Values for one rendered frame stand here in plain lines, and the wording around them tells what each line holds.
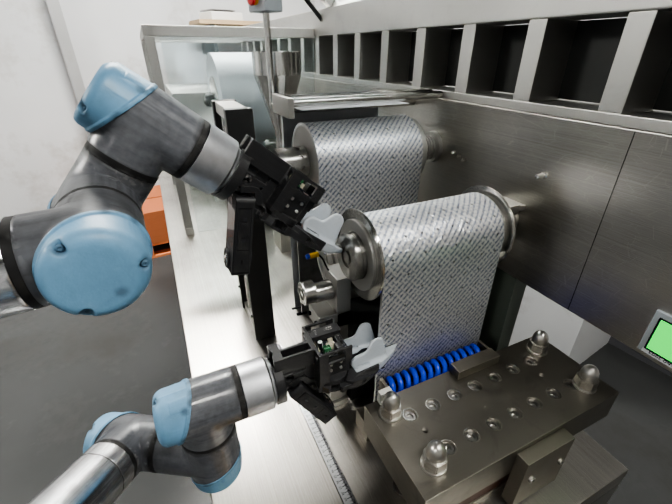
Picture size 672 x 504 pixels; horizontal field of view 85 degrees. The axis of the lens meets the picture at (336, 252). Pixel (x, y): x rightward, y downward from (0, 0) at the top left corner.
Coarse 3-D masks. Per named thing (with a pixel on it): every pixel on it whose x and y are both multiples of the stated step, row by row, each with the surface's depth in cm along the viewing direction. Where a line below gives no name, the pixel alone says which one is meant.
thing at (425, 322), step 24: (432, 288) 60; (456, 288) 62; (480, 288) 65; (384, 312) 57; (408, 312) 60; (432, 312) 62; (456, 312) 65; (480, 312) 69; (384, 336) 60; (408, 336) 63; (432, 336) 66; (456, 336) 69; (408, 360) 66
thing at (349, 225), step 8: (344, 224) 59; (352, 224) 56; (360, 224) 54; (504, 224) 62; (344, 232) 60; (360, 232) 55; (504, 232) 62; (368, 240) 53; (368, 248) 53; (368, 256) 54; (368, 264) 54; (368, 272) 55; (360, 280) 58; (368, 280) 55; (360, 288) 59; (368, 288) 56
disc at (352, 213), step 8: (352, 208) 57; (344, 216) 60; (352, 216) 57; (360, 216) 54; (368, 224) 53; (368, 232) 53; (376, 232) 52; (376, 240) 51; (376, 248) 52; (376, 256) 52; (376, 264) 53; (384, 264) 52; (376, 272) 53; (384, 272) 52; (376, 280) 54; (376, 288) 54; (360, 296) 60; (368, 296) 58; (376, 296) 55
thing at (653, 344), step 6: (660, 324) 50; (666, 324) 50; (660, 330) 51; (666, 330) 50; (654, 336) 51; (660, 336) 51; (666, 336) 50; (654, 342) 52; (660, 342) 51; (666, 342) 50; (648, 348) 52; (654, 348) 52; (660, 348) 51; (666, 348) 50; (660, 354) 51; (666, 354) 51
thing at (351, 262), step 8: (352, 232) 57; (344, 240) 56; (352, 240) 55; (360, 240) 55; (344, 248) 58; (352, 248) 54; (360, 248) 54; (344, 256) 58; (352, 256) 55; (360, 256) 54; (344, 264) 58; (352, 264) 56; (360, 264) 54; (344, 272) 59; (352, 272) 56; (360, 272) 55; (352, 280) 57
